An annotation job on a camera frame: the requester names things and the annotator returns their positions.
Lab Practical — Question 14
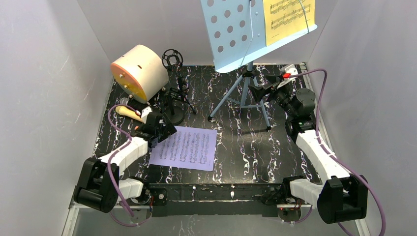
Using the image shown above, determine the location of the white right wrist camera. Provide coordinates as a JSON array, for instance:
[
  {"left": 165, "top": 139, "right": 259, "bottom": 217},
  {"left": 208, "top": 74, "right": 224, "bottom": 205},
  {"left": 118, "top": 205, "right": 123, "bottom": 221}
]
[{"left": 277, "top": 64, "right": 298, "bottom": 89}]

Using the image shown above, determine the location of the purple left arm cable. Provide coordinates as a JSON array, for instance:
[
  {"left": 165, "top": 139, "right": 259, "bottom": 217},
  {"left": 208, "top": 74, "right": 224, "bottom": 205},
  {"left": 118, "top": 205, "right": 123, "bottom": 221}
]
[{"left": 107, "top": 104, "right": 144, "bottom": 227}]

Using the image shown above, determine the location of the black tripod microphone stand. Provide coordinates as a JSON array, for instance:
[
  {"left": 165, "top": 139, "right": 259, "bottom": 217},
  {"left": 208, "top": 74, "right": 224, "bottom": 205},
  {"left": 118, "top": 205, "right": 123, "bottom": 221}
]
[{"left": 161, "top": 49, "right": 197, "bottom": 115}]

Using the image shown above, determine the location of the beige microphone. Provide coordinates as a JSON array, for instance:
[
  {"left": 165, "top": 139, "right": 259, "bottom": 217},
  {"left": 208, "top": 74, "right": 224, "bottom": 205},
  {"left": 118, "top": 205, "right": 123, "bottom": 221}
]
[{"left": 115, "top": 105, "right": 143, "bottom": 122}]

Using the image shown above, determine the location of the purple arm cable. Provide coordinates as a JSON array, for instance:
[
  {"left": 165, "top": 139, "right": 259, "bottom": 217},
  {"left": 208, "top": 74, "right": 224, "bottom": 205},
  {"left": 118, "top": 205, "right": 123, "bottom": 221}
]
[
  {"left": 290, "top": 68, "right": 387, "bottom": 236},
  {"left": 107, "top": 104, "right": 144, "bottom": 227}
]

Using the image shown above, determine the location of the white and orange drum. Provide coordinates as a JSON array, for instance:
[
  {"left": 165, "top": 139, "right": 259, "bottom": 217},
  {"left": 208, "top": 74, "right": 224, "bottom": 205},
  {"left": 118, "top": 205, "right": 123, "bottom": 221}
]
[{"left": 110, "top": 45, "right": 169, "bottom": 104}]

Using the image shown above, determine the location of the black round microphone stand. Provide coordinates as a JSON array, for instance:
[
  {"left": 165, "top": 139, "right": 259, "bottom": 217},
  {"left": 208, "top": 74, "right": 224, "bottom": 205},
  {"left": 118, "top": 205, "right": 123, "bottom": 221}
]
[{"left": 163, "top": 91, "right": 185, "bottom": 125}]

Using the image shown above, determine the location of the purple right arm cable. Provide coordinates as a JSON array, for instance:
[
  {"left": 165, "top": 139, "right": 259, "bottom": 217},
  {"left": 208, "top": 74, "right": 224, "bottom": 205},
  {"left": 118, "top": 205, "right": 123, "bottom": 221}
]
[{"left": 290, "top": 68, "right": 387, "bottom": 236}]

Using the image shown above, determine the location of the lavender sheet music page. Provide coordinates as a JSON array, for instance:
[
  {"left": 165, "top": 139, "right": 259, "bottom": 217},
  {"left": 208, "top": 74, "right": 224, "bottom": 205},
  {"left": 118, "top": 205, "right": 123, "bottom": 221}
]
[{"left": 149, "top": 126, "right": 217, "bottom": 171}]

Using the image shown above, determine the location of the aluminium frame rail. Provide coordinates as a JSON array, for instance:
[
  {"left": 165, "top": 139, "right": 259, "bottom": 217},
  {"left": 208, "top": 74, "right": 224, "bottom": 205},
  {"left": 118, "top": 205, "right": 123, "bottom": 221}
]
[{"left": 61, "top": 184, "right": 371, "bottom": 236}]

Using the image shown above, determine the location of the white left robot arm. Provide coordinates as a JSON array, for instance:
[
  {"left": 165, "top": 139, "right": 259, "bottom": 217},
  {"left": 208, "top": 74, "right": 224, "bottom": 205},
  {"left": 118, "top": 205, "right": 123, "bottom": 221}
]
[{"left": 73, "top": 112, "right": 177, "bottom": 213}]

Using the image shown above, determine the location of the yellow sheet music page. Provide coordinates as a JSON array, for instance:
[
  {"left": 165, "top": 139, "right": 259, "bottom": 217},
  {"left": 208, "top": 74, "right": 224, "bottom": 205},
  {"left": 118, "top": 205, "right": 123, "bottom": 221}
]
[{"left": 263, "top": 0, "right": 317, "bottom": 46}]

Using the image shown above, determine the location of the blue music stand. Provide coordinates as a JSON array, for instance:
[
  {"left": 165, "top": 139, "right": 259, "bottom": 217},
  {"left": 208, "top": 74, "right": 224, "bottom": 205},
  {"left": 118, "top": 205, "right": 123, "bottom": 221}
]
[{"left": 201, "top": 0, "right": 311, "bottom": 121}]

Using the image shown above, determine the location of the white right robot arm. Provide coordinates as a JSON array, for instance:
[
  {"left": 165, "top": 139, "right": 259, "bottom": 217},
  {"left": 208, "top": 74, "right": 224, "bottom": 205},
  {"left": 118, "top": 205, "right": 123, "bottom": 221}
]
[{"left": 249, "top": 73, "right": 368, "bottom": 224}]

